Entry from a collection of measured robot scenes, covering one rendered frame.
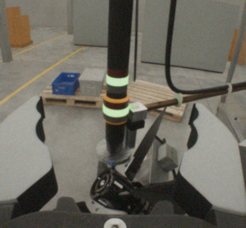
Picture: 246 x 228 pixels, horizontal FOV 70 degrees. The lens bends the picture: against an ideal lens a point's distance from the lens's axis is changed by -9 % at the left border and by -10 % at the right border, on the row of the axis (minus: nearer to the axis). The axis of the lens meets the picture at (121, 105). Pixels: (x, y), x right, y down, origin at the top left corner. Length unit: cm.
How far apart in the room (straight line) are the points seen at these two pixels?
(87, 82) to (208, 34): 388
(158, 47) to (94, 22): 288
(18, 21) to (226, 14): 719
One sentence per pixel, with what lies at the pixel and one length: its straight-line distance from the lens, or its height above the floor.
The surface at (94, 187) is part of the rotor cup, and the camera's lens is 66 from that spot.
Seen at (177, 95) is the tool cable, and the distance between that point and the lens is 39.
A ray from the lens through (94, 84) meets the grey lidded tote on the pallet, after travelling 331.
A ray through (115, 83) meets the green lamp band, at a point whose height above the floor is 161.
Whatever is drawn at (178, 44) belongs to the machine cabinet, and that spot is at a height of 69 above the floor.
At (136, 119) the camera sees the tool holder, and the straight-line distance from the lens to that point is 34.
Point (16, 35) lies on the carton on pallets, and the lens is 857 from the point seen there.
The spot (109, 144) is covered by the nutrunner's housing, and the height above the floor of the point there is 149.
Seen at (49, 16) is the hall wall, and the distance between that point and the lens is 1428.
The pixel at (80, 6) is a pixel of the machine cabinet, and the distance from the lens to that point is 781.
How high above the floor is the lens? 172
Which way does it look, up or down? 30 degrees down
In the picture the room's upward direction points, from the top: 4 degrees clockwise
